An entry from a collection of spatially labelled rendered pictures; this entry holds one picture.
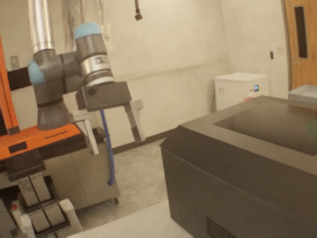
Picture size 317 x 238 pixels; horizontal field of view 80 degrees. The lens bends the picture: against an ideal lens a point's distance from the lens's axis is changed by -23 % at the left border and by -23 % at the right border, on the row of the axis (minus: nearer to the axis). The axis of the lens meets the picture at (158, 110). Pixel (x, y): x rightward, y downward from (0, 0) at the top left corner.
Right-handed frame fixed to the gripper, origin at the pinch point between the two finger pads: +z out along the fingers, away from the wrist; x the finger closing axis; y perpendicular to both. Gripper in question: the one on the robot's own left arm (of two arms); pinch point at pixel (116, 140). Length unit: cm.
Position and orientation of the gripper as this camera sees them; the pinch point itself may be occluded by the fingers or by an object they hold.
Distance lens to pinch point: 56.0
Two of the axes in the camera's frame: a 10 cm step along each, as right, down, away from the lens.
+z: 3.2, 9.4, -1.2
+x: 7.1, -1.5, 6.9
